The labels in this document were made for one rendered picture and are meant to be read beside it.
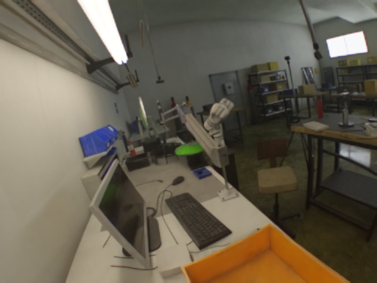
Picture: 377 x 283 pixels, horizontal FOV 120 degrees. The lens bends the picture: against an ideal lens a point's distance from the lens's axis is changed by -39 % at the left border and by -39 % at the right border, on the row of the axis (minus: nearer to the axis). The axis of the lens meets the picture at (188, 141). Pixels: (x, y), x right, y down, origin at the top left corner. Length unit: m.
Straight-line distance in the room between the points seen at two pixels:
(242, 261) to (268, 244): 0.11
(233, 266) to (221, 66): 6.50
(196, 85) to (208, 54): 1.22
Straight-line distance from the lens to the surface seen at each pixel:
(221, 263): 0.60
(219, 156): 0.88
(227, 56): 6.97
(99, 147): 1.49
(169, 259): 0.68
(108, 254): 0.89
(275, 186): 1.60
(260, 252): 0.68
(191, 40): 6.70
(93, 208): 0.54
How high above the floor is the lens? 1.46
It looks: 13 degrees down
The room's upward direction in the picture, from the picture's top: 14 degrees counter-clockwise
